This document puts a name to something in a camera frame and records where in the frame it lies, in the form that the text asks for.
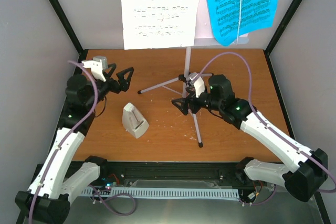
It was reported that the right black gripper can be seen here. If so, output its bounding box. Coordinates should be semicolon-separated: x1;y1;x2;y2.
171;86;223;115

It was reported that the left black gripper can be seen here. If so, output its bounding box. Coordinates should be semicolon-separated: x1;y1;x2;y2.
83;61;133;108

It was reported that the white metronome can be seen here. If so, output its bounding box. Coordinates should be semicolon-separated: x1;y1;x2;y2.
122;102;149;138

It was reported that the white music stand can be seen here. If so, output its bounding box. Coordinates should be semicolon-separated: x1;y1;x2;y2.
137;0;250;148

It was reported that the white sheet music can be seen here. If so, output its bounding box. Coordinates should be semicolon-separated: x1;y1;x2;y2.
121;0;200;50

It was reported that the blue sheet music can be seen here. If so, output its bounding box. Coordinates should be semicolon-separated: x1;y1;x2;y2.
206;0;278;46

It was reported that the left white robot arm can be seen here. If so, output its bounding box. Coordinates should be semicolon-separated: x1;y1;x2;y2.
15;57;134;223

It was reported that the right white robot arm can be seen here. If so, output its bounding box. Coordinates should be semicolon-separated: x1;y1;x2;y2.
172;72;328;202

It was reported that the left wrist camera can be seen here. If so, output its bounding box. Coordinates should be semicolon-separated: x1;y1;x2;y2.
81;56;108;82

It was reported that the light blue cable duct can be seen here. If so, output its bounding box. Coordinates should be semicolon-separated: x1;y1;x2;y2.
100;187;239;201

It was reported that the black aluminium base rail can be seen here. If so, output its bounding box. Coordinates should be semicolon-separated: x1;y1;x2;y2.
34;161;316;190

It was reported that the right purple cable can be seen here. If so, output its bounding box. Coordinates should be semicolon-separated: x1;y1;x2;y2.
194;51;336;207

